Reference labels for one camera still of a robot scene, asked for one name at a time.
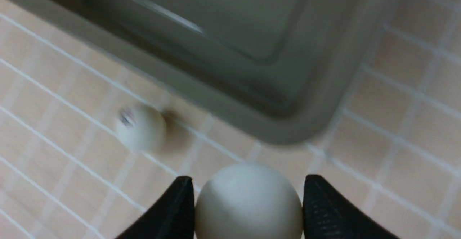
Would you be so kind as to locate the olive green plastic bin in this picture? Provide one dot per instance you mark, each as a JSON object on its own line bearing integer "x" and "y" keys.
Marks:
{"x": 275, "y": 69}

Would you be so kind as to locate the orange checkered tablecloth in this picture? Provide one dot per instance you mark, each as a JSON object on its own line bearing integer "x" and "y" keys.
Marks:
{"x": 393, "y": 150}

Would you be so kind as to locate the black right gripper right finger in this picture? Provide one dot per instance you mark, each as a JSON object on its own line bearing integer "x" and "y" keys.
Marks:
{"x": 327, "y": 214}

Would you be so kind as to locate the plain white ping-pong ball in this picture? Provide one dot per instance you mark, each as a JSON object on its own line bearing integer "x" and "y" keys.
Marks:
{"x": 248, "y": 201}

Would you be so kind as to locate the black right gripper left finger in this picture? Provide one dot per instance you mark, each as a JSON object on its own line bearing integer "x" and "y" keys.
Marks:
{"x": 171, "y": 217}

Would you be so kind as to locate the white ping-pong ball with logo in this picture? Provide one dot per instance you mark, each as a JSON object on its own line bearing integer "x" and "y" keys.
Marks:
{"x": 140, "y": 127}

